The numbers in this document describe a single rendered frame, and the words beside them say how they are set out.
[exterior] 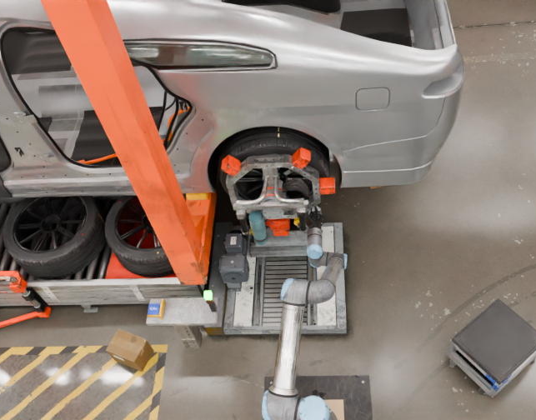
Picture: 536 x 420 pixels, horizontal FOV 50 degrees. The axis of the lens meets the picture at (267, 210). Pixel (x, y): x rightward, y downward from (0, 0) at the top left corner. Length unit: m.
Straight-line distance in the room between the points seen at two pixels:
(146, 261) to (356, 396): 1.52
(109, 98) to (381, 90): 1.33
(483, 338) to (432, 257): 0.83
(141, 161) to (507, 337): 2.24
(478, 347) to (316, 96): 1.68
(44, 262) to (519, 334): 2.94
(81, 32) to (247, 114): 1.16
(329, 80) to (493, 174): 2.10
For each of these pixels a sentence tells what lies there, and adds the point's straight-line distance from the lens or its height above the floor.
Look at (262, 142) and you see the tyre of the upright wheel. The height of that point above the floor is 1.18.
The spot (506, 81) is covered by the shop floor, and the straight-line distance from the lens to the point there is 5.43.
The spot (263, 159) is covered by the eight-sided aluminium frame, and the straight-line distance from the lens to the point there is 3.27.
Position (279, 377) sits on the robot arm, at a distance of 3.07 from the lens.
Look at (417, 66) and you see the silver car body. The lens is 2.96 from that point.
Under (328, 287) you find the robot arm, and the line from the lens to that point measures 3.02.
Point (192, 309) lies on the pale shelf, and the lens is 3.58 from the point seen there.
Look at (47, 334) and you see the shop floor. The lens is 4.39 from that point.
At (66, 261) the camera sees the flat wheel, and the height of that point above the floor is 0.44.
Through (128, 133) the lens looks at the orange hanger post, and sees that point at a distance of 2.54.
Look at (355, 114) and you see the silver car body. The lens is 3.09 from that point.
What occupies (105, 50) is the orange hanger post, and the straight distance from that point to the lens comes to 2.25.
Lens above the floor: 3.56
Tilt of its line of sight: 53 degrees down
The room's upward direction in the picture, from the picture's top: 11 degrees counter-clockwise
